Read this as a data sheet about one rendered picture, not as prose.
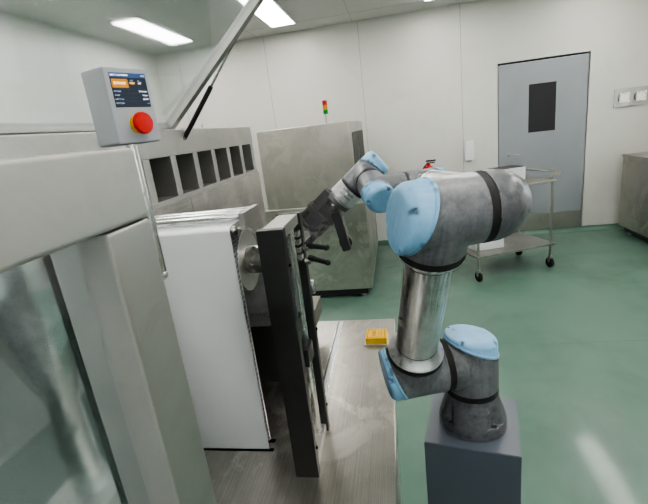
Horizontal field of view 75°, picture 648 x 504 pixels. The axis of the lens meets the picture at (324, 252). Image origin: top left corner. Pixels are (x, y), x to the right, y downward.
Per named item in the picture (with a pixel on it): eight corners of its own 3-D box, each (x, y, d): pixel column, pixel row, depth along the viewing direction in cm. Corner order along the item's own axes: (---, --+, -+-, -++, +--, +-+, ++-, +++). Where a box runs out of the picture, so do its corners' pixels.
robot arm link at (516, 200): (571, 162, 62) (437, 157, 109) (501, 171, 61) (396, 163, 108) (569, 238, 65) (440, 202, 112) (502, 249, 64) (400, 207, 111)
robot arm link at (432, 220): (452, 402, 94) (510, 194, 59) (388, 414, 93) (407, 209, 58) (432, 358, 104) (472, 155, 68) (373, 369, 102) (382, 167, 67)
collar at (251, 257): (272, 276, 93) (268, 248, 91) (247, 277, 94) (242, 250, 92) (280, 266, 99) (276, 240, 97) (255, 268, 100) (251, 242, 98)
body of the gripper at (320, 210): (300, 214, 123) (328, 185, 119) (321, 235, 124) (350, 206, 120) (294, 220, 116) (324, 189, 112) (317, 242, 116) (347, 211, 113)
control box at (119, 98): (128, 144, 56) (108, 62, 53) (98, 148, 59) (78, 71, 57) (169, 139, 62) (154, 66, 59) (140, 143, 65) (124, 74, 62)
